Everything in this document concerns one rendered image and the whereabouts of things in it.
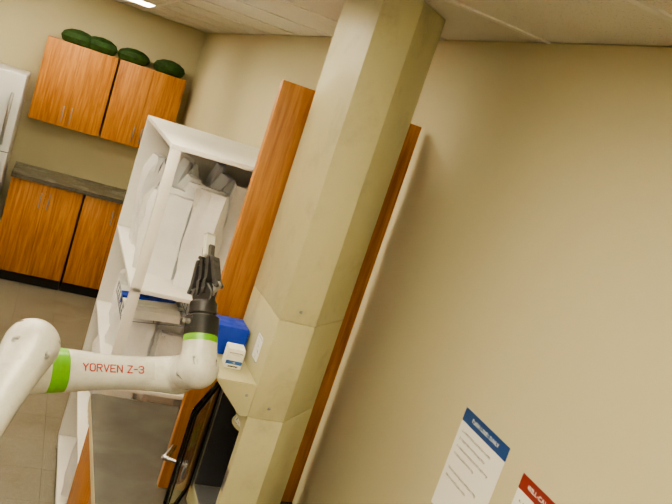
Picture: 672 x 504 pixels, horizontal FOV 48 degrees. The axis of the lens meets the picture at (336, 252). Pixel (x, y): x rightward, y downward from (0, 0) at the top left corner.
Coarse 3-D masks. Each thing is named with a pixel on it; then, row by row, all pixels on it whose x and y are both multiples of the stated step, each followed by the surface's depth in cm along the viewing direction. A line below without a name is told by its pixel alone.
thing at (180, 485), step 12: (216, 384) 233; (204, 396) 221; (204, 408) 225; (204, 420) 232; (192, 432) 219; (204, 432) 240; (192, 444) 226; (192, 456) 233; (180, 468) 220; (192, 468) 241; (168, 492) 215; (180, 492) 234
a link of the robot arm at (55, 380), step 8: (64, 352) 188; (56, 360) 185; (64, 360) 186; (56, 368) 184; (64, 368) 185; (48, 376) 183; (56, 376) 184; (64, 376) 185; (40, 384) 182; (48, 384) 183; (56, 384) 185; (64, 384) 186; (32, 392) 184; (40, 392) 185; (48, 392) 186; (56, 392) 188
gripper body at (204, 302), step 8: (200, 288) 205; (208, 288) 203; (192, 296) 206; (200, 296) 204; (208, 296) 202; (192, 304) 201; (200, 304) 200; (208, 304) 201; (216, 304) 203; (192, 312) 201; (208, 312) 201; (216, 312) 203
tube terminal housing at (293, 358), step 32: (256, 288) 233; (256, 320) 225; (288, 352) 211; (320, 352) 222; (256, 384) 212; (288, 384) 214; (320, 384) 233; (256, 416) 213; (288, 416) 218; (256, 448) 216; (288, 448) 228; (256, 480) 219
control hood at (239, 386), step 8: (224, 368) 215; (224, 376) 209; (232, 376) 211; (240, 376) 213; (248, 376) 215; (224, 384) 207; (232, 384) 208; (240, 384) 209; (248, 384) 210; (224, 392) 208; (232, 392) 209; (240, 392) 209; (248, 392) 210; (232, 400) 209; (240, 400) 210; (248, 400) 211; (240, 408) 211; (248, 408) 212
